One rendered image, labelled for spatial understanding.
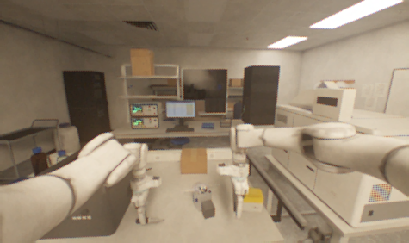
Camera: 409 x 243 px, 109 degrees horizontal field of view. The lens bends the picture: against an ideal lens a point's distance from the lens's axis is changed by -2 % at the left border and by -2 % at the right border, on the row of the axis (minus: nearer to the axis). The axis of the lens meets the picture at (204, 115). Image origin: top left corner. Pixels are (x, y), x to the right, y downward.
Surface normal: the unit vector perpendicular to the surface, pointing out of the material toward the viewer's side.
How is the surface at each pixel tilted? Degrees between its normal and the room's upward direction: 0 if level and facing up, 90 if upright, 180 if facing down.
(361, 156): 89
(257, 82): 90
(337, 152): 96
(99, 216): 90
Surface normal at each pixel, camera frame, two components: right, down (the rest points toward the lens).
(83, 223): 0.08, 0.20
